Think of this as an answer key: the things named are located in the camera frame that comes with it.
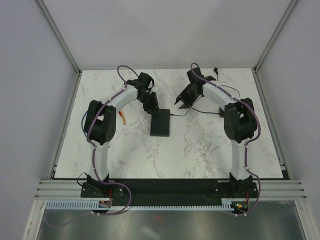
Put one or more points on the white slotted cable duct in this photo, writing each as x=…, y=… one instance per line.
x=95, y=204

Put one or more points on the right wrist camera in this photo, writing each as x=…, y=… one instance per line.
x=195, y=75

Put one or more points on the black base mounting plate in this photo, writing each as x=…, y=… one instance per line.
x=161, y=191

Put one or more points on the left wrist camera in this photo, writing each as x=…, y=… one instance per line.
x=145, y=78

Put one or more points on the aluminium corner post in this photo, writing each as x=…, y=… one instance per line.
x=57, y=34
x=275, y=34

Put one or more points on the right aluminium corner post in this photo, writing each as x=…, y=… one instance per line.
x=275, y=34

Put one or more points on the aluminium frame rail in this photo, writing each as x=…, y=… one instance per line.
x=291, y=190

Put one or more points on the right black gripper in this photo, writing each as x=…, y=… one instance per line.
x=184, y=98

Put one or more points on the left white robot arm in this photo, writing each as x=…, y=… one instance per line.
x=100, y=128

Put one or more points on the black network switch box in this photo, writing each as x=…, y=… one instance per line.
x=160, y=124

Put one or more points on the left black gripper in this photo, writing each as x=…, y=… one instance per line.
x=154, y=106

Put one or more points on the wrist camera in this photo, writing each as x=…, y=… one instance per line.
x=195, y=75
x=145, y=78

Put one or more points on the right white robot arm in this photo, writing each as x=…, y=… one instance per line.
x=239, y=124

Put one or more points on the left aluminium corner post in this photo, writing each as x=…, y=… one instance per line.
x=57, y=34

